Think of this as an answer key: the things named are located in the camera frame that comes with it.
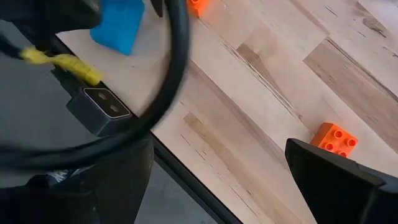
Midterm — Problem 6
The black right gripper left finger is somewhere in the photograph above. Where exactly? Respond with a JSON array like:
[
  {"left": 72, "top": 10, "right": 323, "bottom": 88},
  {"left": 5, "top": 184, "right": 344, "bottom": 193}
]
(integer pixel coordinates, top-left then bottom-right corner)
[{"left": 0, "top": 136, "right": 155, "bottom": 224}]

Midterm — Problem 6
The yellow cable tag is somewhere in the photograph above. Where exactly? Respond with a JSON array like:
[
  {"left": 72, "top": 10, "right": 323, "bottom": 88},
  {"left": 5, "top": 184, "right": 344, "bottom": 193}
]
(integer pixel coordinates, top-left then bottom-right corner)
[{"left": 19, "top": 45, "right": 104, "bottom": 87}]

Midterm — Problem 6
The large blue block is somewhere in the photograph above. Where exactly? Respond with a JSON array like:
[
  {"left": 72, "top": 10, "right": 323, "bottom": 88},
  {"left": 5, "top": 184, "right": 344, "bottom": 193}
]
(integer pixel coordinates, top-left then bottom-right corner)
[{"left": 89, "top": 0, "right": 146, "bottom": 57}]

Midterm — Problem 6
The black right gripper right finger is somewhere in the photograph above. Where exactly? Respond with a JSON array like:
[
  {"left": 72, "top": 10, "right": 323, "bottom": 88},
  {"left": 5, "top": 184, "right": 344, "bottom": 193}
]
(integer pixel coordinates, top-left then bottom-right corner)
[{"left": 285, "top": 138, "right": 398, "bottom": 224}]

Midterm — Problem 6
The small orange block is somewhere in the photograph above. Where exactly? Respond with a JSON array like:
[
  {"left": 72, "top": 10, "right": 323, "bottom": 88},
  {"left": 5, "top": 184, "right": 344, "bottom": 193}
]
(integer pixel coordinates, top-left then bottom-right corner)
[
  {"left": 187, "top": 0, "right": 210, "bottom": 18},
  {"left": 310, "top": 122, "right": 359, "bottom": 159}
]

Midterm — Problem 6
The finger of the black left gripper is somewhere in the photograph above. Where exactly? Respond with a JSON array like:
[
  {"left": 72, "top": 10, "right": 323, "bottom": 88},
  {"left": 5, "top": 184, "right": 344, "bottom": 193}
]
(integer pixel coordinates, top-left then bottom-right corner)
[{"left": 150, "top": 0, "right": 165, "bottom": 18}]

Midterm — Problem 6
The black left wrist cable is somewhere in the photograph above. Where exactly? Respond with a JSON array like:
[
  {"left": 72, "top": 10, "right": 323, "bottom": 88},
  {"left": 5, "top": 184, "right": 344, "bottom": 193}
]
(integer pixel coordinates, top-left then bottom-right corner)
[{"left": 0, "top": 0, "right": 191, "bottom": 171}]

